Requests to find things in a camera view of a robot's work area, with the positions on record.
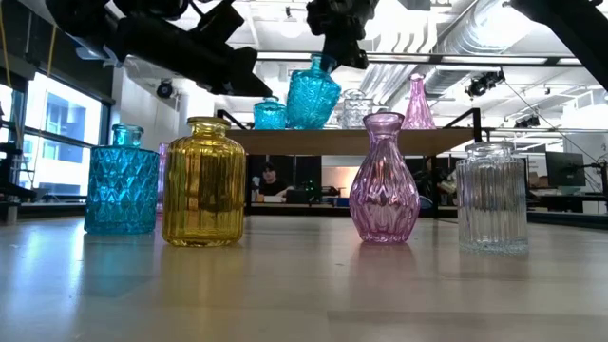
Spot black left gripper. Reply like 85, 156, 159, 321
116, 17, 275, 99

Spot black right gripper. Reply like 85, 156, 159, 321
306, 0, 381, 70

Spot small teal glass jar vase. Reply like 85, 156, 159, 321
253, 96, 288, 131

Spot tall teal embossed glass vase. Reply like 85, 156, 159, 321
285, 52, 343, 131

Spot pink bulbous glass vase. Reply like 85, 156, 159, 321
348, 111, 422, 245

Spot clear ribbed glass vase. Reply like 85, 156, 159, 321
455, 141, 530, 256

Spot clear square glass vase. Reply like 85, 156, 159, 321
339, 87, 375, 129

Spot white globe pendant lamp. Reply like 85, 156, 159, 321
278, 16, 306, 40

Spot black ceiling spotlight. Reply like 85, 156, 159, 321
155, 78, 175, 101

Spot slender pink glass vase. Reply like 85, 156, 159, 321
401, 72, 437, 130

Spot person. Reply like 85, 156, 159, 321
420, 159, 460, 208
256, 161, 295, 203

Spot yellow ribbed glass vase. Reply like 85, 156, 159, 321
161, 116, 247, 248

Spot long ceiling light bar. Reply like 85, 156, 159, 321
256, 49, 583, 67

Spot black track light cluster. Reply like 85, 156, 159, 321
464, 69, 506, 100

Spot teal diamond-pattern glass vase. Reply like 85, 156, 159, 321
84, 123, 161, 236

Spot large office window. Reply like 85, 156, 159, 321
9, 66, 115, 203

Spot small black track lights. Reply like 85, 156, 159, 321
513, 114, 542, 129

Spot black computer monitor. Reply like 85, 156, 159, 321
544, 151, 587, 188

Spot background desk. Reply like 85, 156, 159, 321
526, 187, 608, 215

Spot black equipment stand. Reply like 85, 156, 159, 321
0, 113, 34, 224

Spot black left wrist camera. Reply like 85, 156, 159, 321
189, 1, 246, 48

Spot wooden shelf with black frame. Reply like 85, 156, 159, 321
216, 107, 486, 219

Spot silver ceiling duct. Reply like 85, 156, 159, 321
425, 0, 538, 96

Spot black aluminium table frame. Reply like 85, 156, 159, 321
16, 201, 608, 229

